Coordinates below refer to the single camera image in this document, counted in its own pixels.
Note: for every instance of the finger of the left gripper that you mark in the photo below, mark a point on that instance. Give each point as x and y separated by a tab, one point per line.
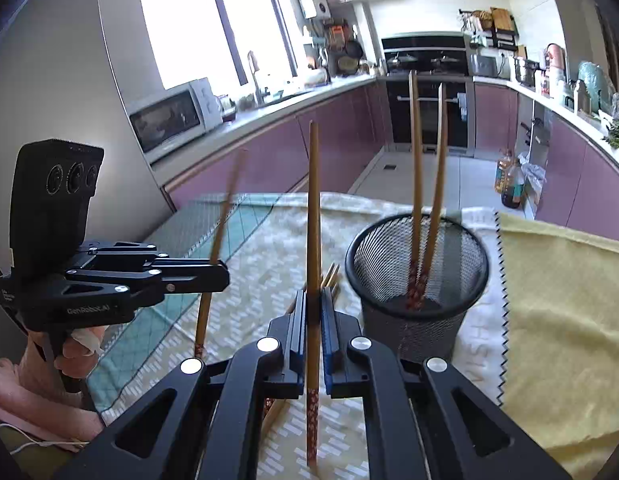
162	277
102	253

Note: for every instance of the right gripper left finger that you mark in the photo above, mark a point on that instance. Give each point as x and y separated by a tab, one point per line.
202	421

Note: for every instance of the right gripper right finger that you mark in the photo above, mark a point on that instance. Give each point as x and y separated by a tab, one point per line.
424	421

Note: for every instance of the bamboo chopstick floral end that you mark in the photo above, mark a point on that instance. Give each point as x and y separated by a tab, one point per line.
206	297

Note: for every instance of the bamboo chopstick red end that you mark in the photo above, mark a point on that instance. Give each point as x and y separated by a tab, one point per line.
313	298

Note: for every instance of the black mesh utensil cup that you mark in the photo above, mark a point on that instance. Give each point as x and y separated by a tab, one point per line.
377	267

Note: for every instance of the kitchen window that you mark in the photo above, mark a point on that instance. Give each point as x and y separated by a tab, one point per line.
194	39

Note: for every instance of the person's left hand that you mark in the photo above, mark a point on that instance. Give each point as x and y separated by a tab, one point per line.
44	378

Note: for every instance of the patterned beige green tablecloth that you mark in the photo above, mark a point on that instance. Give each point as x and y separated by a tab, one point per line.
264	247

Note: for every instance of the white microwave oven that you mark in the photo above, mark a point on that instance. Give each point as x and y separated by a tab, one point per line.
175	117

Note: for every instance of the yellow green cloth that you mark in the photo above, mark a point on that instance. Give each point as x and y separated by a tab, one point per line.
562	371

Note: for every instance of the silver refrigerator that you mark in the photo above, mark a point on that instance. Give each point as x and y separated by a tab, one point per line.
57	81

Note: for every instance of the sink faucet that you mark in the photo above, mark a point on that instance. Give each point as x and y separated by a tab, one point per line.
253	67

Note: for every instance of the pink lower cabinets left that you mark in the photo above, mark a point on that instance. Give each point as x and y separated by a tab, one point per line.
355	127

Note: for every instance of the pink cabinets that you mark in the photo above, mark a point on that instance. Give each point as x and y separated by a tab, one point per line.
355	127
581	186

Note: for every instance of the dark sauce bottle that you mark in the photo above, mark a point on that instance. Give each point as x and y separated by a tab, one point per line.
513	186

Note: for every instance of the yellow cooking oil bottle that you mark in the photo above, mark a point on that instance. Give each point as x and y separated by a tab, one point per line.
503	164

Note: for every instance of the pink lower cabinets right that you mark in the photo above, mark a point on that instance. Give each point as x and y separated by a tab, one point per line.
581	186

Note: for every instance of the black built-in oven stove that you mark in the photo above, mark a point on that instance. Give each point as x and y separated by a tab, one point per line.
438	59

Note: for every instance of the steel pot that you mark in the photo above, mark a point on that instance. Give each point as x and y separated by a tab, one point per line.
523	70

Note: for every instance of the teal air fryer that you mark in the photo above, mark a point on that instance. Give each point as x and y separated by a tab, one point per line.
598	85

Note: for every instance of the pink kettle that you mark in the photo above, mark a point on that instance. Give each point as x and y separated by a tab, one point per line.
555	62

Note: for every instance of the left camera box black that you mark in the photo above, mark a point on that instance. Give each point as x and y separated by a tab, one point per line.
53	183

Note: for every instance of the wall spice rack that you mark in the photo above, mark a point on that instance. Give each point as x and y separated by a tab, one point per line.
494	28

